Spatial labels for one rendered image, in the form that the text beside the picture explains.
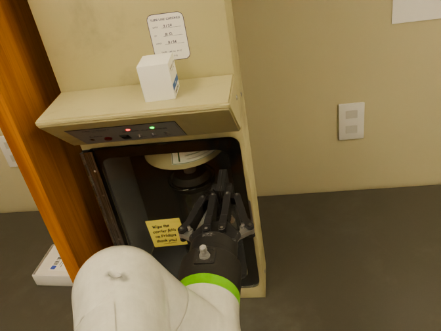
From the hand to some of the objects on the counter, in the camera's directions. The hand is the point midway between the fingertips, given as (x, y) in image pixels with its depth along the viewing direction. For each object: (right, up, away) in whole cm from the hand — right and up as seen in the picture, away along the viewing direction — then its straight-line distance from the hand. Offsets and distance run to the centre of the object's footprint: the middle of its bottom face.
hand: (222, 186), depth 85 cm
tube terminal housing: (-4, -22, +36) cm, 42 cm away
